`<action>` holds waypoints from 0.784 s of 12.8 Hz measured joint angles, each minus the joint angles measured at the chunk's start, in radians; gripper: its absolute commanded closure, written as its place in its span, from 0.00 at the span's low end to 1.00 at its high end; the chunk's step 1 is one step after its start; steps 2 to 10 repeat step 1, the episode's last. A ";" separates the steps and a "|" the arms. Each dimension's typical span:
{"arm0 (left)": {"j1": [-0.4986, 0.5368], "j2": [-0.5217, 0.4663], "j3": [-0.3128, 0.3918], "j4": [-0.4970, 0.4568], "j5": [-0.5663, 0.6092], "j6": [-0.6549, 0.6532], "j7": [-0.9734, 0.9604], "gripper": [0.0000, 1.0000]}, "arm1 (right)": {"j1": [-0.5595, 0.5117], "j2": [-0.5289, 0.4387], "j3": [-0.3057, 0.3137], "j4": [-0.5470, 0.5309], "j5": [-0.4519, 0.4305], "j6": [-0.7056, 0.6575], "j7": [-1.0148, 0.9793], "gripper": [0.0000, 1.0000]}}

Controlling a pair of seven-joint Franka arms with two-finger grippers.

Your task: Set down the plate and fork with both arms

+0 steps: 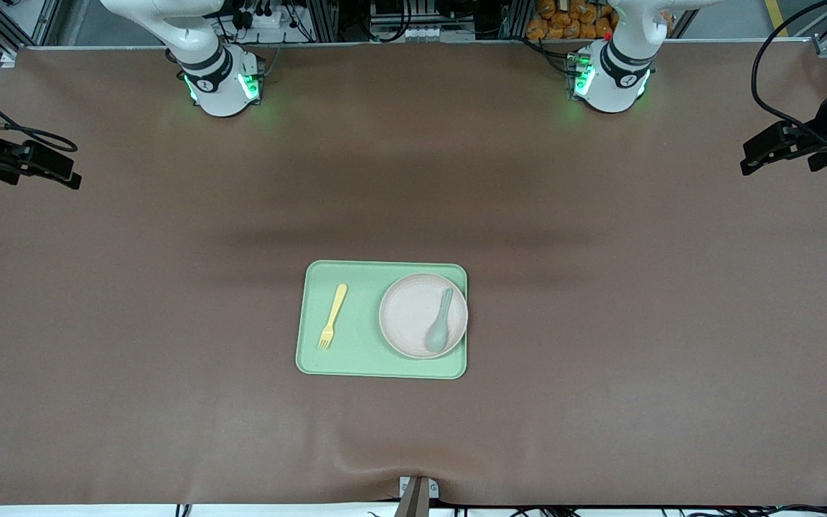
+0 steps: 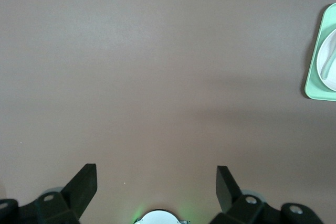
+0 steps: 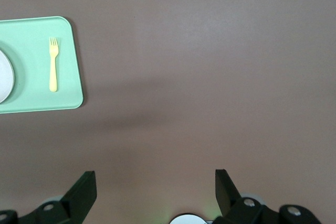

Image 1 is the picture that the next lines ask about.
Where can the mint green plastic spoon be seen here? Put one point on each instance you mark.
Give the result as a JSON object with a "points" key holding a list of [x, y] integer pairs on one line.
{"points": [[437, 334]]}

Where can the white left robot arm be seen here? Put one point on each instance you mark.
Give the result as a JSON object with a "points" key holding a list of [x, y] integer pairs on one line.
{"points": [[614, 79]]}

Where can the round speckled white plate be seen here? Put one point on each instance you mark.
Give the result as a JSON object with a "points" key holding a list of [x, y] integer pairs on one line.
{"points": [[406, 316]]}

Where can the white power strip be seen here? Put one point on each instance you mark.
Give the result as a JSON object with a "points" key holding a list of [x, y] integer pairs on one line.
{"points": [[263, 14]]}

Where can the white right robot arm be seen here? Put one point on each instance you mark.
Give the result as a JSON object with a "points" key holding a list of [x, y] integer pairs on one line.
{"points": [[223, 86]]}

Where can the bag of orange buns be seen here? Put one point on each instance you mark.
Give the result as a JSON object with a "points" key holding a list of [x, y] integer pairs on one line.
{"points": [[571, 21]]}

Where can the mint green rectangular tray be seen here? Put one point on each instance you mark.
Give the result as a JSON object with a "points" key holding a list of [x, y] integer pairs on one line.
{"points": [[356, 359]]}

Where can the yellow plastic fork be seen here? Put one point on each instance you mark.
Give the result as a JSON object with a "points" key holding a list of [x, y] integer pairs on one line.
{"points": [[338, 301]]}

